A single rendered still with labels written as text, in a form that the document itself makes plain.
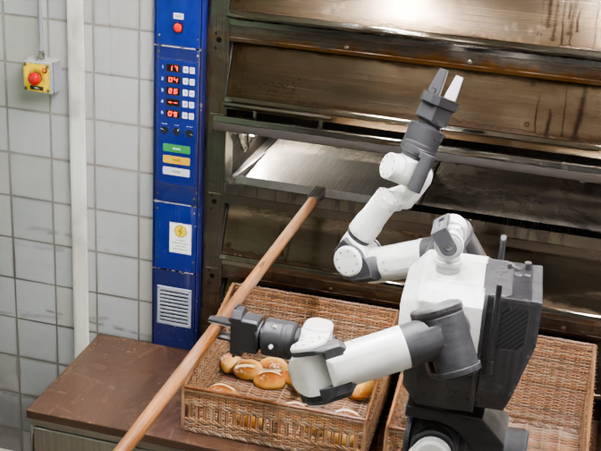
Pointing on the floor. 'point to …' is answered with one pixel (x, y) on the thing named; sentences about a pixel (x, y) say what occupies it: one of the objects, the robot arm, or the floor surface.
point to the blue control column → (177, 335)
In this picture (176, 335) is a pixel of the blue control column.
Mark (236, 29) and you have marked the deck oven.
